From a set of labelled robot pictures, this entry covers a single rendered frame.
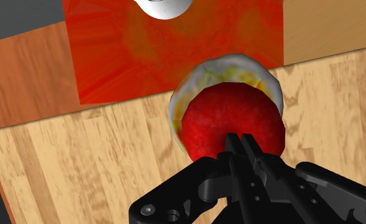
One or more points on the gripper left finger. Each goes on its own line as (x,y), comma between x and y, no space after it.
(182,189)

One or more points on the red round fruit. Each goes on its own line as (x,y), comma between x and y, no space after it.
(226,111)

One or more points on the red patterned robot stand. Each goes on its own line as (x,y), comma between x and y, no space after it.
(114,56)

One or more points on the white bowl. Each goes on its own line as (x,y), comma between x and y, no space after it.
(232,68)

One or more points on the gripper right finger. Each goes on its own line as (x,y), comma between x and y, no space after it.
(319,192)

